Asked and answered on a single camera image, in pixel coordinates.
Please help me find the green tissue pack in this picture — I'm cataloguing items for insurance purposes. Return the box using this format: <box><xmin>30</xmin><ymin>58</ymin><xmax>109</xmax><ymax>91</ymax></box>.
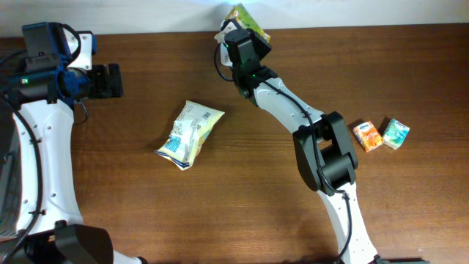
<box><xmin>382</xmin><ymin>119</ymin><xmax>410</xmax><ymax>150</ymax></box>

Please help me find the dark grey plastic basket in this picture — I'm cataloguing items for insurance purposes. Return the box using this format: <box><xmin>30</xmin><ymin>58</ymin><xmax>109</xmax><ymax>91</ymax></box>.
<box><xmin>1</xmin><ymin>100</ymin><xmax>21</xmax><ymax>241</ymax></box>

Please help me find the white chips bag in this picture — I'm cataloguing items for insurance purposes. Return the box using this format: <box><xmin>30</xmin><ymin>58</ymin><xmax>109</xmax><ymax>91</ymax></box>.
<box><xmin>155</xmin><ymin>100</ymin><xmax>224</xmax><ymax>171</ymax></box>

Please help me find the orange tissue pack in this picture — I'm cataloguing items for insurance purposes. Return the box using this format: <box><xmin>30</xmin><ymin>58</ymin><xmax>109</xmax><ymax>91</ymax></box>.
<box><xmin>352</xmin><ymin>121</ymin><xmax>384</xmax><ymax>152</ymax></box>

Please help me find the black right camera cable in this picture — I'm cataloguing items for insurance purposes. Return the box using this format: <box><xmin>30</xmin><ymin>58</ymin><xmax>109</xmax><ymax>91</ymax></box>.
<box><xmin>213</xmin><ymin>43</ymin><xmax>235</xmax><ymax>83</ymax></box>

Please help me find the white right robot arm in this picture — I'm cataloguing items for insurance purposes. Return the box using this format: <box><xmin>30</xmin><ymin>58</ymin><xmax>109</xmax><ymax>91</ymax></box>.
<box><xmin>222</xmin><ymin>29</ymin><xmax>382</xmax><ymax>263</ymax></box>

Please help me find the green snack stick pack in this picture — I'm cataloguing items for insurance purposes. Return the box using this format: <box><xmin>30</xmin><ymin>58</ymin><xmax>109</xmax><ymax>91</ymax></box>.
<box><xmin>225</xmin><ymin>3</ymin><xmax>270</xmax><ymax>43</ymax></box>

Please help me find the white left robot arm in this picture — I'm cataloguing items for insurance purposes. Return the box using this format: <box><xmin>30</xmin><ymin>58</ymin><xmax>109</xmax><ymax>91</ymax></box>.
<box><xmin>1</xmin><ymin>64</ymin><xmax>143</xmax><ymax>263</ymax></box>

